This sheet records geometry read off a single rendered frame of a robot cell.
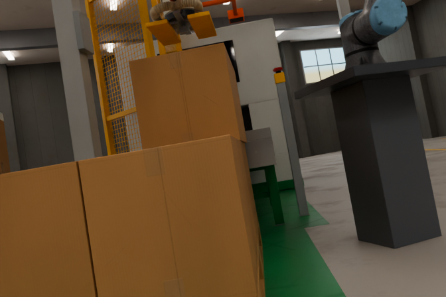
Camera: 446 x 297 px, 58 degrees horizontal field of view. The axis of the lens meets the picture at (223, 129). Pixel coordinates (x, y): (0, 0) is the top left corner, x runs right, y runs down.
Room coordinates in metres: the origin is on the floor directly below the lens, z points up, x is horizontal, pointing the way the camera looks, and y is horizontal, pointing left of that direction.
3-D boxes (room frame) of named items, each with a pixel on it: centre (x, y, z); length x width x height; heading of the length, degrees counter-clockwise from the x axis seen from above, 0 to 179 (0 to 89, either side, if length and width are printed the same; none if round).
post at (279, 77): (2.83, -0.45, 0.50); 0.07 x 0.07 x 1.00; 86
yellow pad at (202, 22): (1.92, 0.01, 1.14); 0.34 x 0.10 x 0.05; 176
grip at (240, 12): (2.21, -0.18, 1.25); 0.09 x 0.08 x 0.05; 86
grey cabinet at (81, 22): (3.11, 0.94, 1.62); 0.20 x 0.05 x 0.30; 176
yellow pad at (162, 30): (1.94, 0.20, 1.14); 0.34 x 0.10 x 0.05; 176
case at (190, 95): (1.92, 0.11, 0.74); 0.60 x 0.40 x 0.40; 175
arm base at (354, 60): (1.86, -0.69, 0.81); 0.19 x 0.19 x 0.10
